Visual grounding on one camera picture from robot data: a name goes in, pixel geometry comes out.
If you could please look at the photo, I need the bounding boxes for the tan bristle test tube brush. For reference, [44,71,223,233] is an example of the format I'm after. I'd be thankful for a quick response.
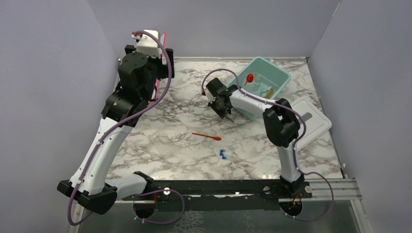
[265,89,275,99]

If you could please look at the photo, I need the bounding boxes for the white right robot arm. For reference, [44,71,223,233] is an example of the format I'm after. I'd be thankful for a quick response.
[201,78,304,198]

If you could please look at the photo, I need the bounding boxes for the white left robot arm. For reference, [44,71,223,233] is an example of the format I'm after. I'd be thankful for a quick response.
[57,45,174,215]

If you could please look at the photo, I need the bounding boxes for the red pipette on table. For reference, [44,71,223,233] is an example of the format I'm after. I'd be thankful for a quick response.
[192,133,222,141]

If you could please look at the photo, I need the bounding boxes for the red pipette in bin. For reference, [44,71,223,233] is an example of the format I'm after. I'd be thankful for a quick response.
[244,73,254,86]

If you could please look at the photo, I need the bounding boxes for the pink framed whiteboard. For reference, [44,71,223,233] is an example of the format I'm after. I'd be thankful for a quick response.
[146,31,168,103]

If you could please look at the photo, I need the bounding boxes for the teal plastic bin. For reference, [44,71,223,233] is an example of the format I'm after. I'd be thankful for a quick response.
[226,57,292,122]

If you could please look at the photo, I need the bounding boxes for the white bin lid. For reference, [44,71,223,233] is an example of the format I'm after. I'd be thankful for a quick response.
[291,96,332,150]

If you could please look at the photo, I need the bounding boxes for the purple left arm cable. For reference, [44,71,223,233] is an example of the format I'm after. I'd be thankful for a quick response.
[67,30,172,226]

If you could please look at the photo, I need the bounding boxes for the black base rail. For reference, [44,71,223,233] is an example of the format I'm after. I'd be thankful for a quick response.
[123,179,305,212]

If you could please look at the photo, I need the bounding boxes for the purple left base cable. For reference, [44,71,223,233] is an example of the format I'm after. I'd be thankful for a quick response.
[132,188,187,225]

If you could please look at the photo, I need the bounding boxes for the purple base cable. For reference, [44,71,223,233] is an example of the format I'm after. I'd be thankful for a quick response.
[279,172,335,223]
[132,188,187,225]

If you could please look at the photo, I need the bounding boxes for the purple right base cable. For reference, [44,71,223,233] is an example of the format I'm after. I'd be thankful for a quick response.
[279,172,335,223]

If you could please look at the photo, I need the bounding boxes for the aluminium frame rail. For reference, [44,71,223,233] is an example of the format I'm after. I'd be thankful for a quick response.
[277,179,362,202]

